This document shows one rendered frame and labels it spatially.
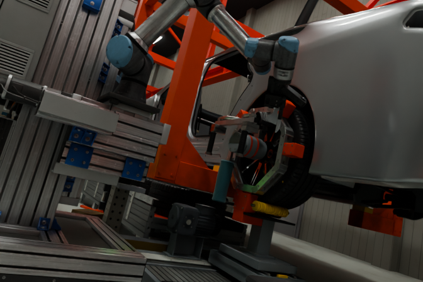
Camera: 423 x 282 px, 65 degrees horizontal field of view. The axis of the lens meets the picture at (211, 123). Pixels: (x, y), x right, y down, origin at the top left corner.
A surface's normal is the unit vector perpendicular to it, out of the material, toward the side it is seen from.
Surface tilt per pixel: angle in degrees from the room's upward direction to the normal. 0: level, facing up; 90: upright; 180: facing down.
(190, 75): 90
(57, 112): 90
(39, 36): 90
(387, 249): 90
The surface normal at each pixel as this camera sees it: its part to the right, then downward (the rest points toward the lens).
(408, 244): -0.83, -0.29
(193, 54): 0.51, -0.05
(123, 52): -0.29, -0.15
